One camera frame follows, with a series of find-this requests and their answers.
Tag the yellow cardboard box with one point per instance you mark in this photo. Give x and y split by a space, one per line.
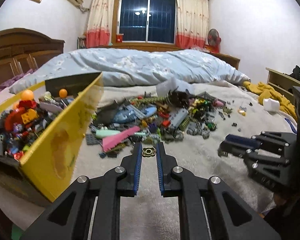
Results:
62 145

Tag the gold round toy brick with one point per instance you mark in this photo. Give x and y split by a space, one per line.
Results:
148 152

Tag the green object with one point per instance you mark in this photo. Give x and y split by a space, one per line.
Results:
16 232

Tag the long pink toy piece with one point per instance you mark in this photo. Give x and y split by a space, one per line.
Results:
120 137

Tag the pile of toy bricks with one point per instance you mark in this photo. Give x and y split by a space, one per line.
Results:
170 120
27 127

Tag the small red box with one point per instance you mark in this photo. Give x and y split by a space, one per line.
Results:
120 38

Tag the cream and red curtain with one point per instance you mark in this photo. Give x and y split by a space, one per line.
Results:
192 20
99 17

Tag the blue floral quilt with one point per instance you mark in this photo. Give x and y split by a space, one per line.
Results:
140 65

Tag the wooden framed window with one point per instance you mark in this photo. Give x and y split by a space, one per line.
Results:
147 17

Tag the purple cloth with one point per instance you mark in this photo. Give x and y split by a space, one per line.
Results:
7 85

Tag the mint green toy piece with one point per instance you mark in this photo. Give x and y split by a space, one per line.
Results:
106 133

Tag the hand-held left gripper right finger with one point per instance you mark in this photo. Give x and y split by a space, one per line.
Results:
160 170

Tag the red electric fan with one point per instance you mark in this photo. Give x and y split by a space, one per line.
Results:
213 40

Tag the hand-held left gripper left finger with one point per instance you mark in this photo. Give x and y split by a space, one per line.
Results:
138 170

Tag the white crumpled tissue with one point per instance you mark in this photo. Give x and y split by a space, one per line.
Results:
271 105

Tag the light wooden cabinet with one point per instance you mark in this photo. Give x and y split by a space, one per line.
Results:
280 80

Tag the yellow cloth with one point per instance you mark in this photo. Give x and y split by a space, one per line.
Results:
270 92

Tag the wooden headboard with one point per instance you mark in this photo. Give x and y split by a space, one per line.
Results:
19 47

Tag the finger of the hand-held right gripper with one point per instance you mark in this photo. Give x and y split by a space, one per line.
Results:
232 150
242 141

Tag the orange ball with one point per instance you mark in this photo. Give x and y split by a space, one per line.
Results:
63 93
27 95

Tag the wooden bed footboard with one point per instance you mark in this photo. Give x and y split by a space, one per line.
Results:
227 60

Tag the row of books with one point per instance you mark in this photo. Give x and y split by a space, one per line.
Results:
81 43

